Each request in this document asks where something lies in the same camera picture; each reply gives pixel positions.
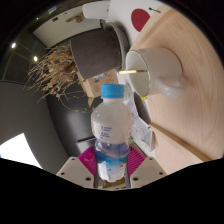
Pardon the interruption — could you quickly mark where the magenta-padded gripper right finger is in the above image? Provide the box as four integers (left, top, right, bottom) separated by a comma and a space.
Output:
125, 145, 167, 189

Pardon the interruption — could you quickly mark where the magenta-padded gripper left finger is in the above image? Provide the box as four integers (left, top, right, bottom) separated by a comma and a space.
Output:
55, 145, 98, 189

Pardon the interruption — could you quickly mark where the white blue-capped drink bottle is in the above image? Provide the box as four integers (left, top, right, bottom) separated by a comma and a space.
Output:
90, 83, 135, 183

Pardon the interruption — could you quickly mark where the open printed booklet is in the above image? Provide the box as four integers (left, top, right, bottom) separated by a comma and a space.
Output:
126, 93, 156, 153

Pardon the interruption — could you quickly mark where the long ceiling light strip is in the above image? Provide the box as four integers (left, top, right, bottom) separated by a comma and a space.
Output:
0, 133, 43, 169

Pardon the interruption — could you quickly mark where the light wooden drawing board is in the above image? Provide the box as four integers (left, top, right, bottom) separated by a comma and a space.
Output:
129, 8, 224, 174

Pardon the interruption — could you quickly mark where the brown cardboard box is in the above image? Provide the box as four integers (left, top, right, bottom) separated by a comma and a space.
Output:
77, 69, 120, 99

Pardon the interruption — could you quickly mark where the golden stirring stick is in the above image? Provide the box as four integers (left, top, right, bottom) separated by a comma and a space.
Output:
118, 68, 149, 75

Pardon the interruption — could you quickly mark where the white ceramic mug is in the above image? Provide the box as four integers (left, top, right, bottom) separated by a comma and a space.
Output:
124, 47, 188, 100

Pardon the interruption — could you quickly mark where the grey pot with dried plant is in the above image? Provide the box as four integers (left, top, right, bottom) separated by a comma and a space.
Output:
24, 28, 122, 103

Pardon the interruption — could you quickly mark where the grey plant saucer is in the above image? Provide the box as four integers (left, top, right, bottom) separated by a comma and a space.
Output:
104, 21, 131, 73

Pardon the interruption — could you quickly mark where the flat round red coaster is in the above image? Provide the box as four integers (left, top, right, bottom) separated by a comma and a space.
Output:
130, 8, 152, 33

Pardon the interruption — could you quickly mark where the white chair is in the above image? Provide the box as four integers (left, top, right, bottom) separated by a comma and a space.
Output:
82, 0, 111, 20

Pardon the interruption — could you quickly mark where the wooden wall figure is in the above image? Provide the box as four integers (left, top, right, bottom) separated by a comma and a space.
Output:
65, 12, 85, 24

